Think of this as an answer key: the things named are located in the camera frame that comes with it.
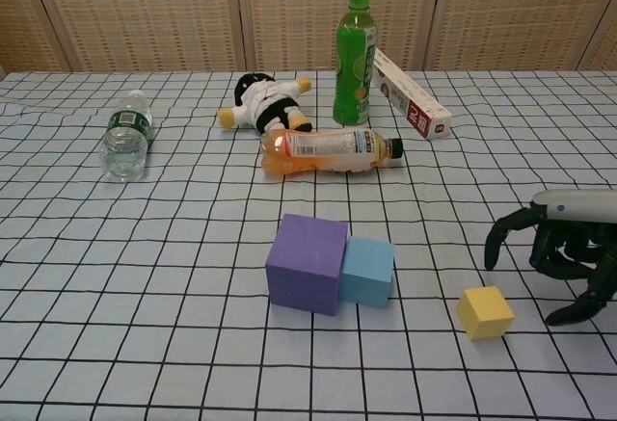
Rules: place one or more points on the orange drink bottle black cap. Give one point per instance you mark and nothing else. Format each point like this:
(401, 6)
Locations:
(328, 151)

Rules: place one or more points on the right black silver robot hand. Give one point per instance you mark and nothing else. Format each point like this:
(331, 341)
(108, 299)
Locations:
(578, 209)

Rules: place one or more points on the medium blue foam cube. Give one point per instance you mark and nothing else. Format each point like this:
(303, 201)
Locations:
(368, 271)

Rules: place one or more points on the clear water bottle green label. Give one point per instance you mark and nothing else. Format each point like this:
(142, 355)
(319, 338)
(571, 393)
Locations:
(125, 144)

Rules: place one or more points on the black white plush doll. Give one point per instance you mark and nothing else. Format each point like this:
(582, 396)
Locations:
(262, 100)

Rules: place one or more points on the large purple foam cube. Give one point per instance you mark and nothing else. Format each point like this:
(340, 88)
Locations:
(303, 267)

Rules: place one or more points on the bamboo folding screen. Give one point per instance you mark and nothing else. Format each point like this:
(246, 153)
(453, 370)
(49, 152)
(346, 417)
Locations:
(144, 11)

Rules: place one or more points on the small yellow foam cube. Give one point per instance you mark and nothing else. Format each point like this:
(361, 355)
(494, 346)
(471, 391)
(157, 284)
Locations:
(484, 312)

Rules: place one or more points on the long white cardboard box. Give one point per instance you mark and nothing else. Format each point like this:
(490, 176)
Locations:
(419, 103)

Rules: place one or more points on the blue checkered tablecloth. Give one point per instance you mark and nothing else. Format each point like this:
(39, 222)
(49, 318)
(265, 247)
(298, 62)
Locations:
(144, 296)

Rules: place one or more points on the green tea bottle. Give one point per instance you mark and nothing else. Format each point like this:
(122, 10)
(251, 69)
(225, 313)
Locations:
(352, 64)

